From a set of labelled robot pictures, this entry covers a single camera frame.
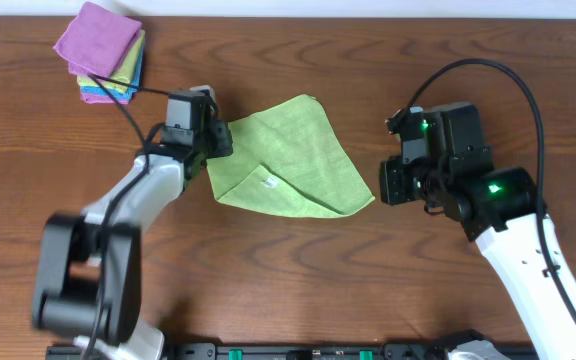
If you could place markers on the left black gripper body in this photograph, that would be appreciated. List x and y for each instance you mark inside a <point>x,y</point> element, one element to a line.
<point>219,138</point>

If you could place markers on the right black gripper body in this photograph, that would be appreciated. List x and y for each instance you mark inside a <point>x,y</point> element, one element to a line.
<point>395,181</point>

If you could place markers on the green microfiber cloth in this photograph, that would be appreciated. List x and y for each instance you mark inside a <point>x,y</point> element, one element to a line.
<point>288,162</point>

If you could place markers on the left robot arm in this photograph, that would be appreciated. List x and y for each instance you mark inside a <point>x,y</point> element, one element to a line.
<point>89,279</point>

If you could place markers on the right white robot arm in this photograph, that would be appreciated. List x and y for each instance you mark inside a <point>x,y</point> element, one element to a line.
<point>497,211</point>

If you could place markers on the blue folded cloth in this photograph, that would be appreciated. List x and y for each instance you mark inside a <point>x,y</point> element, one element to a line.
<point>89,86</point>

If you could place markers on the light green folded cloth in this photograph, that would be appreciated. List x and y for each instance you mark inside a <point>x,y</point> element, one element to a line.
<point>126,72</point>

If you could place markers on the purple folded cloth at bottom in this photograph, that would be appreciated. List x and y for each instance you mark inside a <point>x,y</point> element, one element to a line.
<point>102,99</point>

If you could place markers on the purple folded cloth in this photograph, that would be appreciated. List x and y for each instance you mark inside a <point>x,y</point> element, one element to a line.
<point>102,99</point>
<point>97,40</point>

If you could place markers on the purple folded cloth on top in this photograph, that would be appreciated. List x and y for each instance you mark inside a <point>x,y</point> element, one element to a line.
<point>97,40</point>

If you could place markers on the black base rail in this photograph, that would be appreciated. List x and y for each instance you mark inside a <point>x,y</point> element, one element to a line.
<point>465,345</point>

